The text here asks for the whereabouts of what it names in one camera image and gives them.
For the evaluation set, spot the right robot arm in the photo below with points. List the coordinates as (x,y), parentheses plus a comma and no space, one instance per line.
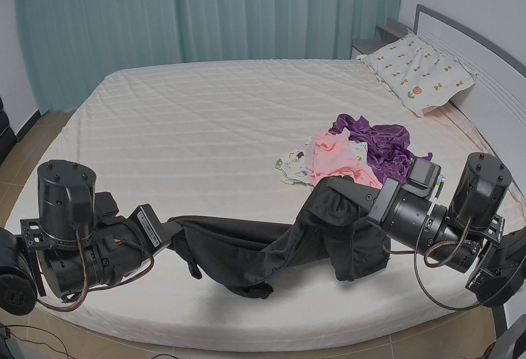
(480,185)

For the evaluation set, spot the bed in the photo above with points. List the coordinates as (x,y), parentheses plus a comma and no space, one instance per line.
(205,123)

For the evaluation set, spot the black T-shirt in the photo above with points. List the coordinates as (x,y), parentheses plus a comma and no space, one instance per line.
(246,242)

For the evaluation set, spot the pink garment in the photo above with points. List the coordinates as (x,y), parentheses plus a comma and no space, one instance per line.
(328,156)

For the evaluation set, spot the purple garment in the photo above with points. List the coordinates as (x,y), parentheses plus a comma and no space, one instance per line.
(386,139)

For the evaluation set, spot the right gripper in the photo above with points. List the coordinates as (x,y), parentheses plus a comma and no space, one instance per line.
(411,217)

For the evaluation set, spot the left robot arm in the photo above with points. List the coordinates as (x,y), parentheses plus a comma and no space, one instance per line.
(61,201)

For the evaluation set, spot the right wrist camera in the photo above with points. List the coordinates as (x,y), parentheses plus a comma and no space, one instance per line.
(423,176)

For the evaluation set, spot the white printed pillow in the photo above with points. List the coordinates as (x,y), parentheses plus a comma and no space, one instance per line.
(419,70)

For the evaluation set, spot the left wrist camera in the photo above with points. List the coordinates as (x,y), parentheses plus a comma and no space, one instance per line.
(107,205)

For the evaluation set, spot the blue-green curtain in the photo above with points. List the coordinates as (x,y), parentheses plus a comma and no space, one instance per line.
(287,0)
(102,20)

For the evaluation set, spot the white printed garment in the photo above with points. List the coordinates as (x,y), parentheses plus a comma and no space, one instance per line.
(294,164)

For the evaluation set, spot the grey white bedside table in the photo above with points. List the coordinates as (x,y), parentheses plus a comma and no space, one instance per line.
(365,46)

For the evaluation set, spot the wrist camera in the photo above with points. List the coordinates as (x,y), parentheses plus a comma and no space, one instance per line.
(107,205)
(423,176)

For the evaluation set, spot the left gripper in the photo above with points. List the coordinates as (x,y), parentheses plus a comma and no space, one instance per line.
(131,238)

